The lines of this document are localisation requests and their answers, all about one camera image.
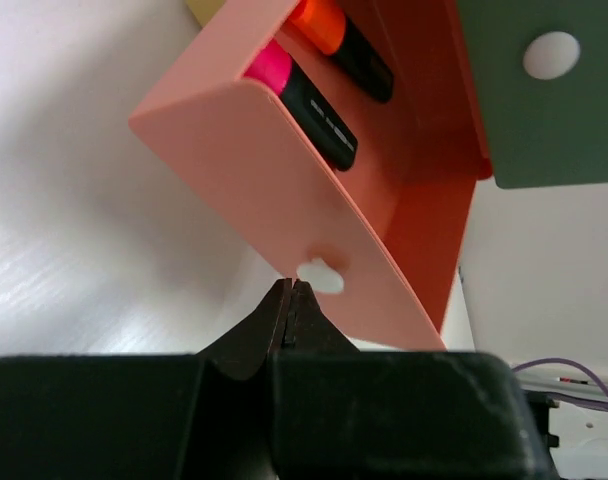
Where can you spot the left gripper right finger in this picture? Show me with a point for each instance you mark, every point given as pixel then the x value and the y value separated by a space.
pixel 363 388

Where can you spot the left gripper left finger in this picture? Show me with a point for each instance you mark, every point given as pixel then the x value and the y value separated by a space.
pixel 173 416

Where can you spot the red drawer box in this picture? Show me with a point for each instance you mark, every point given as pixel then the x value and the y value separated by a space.
pixel 392 226

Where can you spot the pink highlighter marker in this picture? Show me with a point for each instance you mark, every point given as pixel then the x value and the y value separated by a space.
pixel 276 69

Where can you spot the orange highlighter marker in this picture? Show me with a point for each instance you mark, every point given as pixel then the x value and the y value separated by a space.
pixel 326 25

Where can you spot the green top drawer box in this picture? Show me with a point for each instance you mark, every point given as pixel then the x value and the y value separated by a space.
pixel 540 71

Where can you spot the yellow bottom drawer box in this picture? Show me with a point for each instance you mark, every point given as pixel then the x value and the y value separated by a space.
pixel 204 10

